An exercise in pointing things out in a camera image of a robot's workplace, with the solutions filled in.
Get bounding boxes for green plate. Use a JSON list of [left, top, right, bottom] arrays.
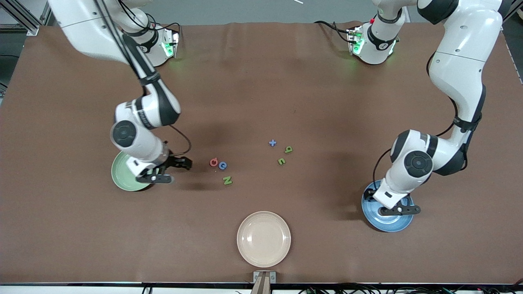
[[111, 151, 155, 192]]

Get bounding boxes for blue plate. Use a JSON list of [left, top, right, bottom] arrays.
[[361, 180, 414, 233]]

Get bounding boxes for cream plate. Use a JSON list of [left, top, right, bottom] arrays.
[[237, 211, 292, 268]]

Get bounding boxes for brown table cover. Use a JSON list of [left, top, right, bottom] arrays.
[[0, 21, 523, 284]]

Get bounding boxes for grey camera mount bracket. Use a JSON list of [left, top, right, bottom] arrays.
[[253, 271, 277, 294]]

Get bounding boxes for black right arm base cable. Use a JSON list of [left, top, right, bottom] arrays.
[[118, 0, 181, 33]]

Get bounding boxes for black arm base cable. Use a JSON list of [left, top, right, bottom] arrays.
[[314, 20, 353, 43], [118, 0, 181, 33]]

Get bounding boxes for black left arm base cable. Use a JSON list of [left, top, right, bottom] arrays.
[[314, 20, 353, 43]]

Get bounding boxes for aluminium frame profile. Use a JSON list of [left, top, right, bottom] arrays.
[[0, 0, 56, 35]]

